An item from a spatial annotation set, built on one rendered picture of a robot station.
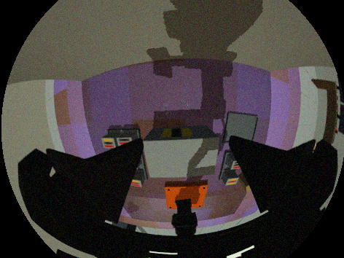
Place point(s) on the cream flat panel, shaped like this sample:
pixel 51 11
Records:
pixel 77 39

